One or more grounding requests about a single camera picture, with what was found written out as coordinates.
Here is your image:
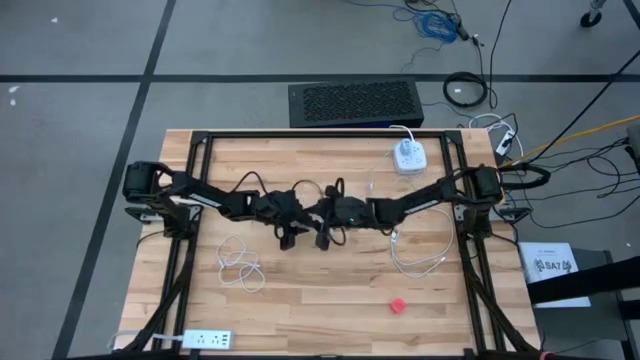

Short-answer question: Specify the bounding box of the white power strip cord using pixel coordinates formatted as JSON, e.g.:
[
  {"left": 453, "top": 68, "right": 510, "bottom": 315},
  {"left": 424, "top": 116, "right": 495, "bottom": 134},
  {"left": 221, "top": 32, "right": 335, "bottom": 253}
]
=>
[
  {"left": 106, "top": 329, "right": 185, "bottom": 350},
  {"left": 388, "top": 123, "right": 419, "bottom": 146}
]

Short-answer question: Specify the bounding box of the black beam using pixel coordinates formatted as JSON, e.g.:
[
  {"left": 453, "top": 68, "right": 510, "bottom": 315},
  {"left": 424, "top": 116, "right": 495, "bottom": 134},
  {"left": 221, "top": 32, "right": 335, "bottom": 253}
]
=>
[{"left": 527, "top": 257, "right": 640, "bottom": 305}]

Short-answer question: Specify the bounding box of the blue cable coil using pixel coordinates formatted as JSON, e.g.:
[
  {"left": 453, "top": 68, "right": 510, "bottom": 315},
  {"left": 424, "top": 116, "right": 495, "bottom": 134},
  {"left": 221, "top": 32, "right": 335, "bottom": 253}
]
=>
[{"left": 392, "top": 5, "right": 459, "bottom": 44}]

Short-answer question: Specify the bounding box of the white floor power strip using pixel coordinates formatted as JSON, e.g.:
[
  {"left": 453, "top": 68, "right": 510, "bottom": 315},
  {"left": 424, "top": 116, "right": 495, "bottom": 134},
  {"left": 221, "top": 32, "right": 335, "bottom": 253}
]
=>
[{"left": 494, "top": 128, "right": 516, "bottom": 156}]

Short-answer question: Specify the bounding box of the grey side table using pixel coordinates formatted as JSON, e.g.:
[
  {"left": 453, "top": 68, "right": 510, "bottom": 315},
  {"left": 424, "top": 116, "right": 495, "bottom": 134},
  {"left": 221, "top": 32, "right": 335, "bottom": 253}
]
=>
[{"left": 519, "top": 247, "right": 631, "bottom": 360}]

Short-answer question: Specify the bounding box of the black caster wheel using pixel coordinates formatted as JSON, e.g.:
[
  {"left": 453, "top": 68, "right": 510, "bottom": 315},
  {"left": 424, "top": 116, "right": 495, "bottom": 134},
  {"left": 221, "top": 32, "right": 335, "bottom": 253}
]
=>
[{"left": 578, "top": 0, "right": 604, "bottom": 29}]

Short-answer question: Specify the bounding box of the light blue braided cable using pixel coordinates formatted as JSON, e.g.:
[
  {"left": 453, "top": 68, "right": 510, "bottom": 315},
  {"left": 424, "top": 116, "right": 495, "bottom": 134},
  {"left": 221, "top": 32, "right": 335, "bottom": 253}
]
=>
[{"left": 367, "top": 167, "right": 396, "bottom": 192}]

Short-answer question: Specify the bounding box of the black floor cable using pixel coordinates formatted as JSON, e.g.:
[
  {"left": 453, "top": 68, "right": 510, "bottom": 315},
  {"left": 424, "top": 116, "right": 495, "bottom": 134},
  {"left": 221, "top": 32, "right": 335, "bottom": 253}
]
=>
[
  {"left": 487, "top": 0, "right": 514, "bottom": 110},
  {"left": 519, "top": 47, "right": 640, "bottom": 169}
]

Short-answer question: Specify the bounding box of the black perforated computer case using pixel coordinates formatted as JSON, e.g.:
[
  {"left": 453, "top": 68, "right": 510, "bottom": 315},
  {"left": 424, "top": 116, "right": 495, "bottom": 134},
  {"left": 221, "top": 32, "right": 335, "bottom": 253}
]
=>
[{"left": 287, "top": 78, "right": 425, "bottom": 129}]

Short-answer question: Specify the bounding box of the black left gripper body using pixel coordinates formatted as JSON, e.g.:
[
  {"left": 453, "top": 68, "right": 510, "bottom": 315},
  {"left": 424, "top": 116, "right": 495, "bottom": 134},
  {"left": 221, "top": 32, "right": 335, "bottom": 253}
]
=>
[{"left": 257, "top": 188, "right": 315, "bottom": 234}]

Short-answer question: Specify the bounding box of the white square power strip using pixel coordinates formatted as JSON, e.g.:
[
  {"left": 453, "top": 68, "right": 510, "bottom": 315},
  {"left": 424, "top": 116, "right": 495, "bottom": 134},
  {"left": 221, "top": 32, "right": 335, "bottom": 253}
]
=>
[{"left": 392, "top": 138, "right": 427, "bottom": 176}]

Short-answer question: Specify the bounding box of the yellow floor cable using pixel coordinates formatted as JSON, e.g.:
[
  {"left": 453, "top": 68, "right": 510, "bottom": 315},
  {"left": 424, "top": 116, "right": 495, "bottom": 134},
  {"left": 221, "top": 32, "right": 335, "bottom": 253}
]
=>
[{"left": 499, "top": 113, "right": 640, "bottom": 169}]

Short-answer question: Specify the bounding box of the white USB cable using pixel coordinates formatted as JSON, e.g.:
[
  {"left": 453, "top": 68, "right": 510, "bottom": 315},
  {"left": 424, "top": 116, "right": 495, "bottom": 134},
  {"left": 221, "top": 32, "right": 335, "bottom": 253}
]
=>
[
  {"left": 215, "top": 233, "right": 267, "bottom": 295},
  {"left": 388, "top": 207, "right": 455, "bottom": 280}
]

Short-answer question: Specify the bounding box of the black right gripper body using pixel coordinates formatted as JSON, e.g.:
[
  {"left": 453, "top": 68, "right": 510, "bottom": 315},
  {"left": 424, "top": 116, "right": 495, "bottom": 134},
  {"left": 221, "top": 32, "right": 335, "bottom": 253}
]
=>
[{"left": 323, "top": 194, "right": 377, "bottom": 232}]

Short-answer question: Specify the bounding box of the white rectangular power strip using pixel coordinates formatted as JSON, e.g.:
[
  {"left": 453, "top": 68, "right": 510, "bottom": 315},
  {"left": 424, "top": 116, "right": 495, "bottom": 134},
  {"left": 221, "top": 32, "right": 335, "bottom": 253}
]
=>
[{"left": 181, "top": 328, "right": 235, "bottom": 351}]

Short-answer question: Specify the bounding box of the white printed paper sheet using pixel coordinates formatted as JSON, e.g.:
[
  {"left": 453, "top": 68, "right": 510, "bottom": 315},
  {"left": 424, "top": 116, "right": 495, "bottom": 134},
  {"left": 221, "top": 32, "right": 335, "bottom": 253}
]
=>
[{"left": 518, "top": 241, "right": 592, "bottom": 309}]

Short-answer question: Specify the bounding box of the black cable coil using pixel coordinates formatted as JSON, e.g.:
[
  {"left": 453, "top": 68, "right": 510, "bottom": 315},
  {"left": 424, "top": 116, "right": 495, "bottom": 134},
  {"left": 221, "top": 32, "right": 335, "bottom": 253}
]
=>
[{"left": 442, "top": 70, "right": 489, "bottom": 109}]

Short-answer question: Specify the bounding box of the white floor cable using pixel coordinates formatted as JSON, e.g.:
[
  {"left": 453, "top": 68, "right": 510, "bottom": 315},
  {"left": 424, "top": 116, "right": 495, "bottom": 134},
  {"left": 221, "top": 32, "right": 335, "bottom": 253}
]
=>
[{"left": 467, "top": 112, "right": 524, "bottom": 161}]

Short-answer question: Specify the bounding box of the black cable sleeve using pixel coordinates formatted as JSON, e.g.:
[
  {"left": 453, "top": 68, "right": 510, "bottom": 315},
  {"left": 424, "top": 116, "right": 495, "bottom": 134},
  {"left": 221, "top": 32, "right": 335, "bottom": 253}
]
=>
[{"left": 497, "top": 162, "right": 552, "bottom": 192}]

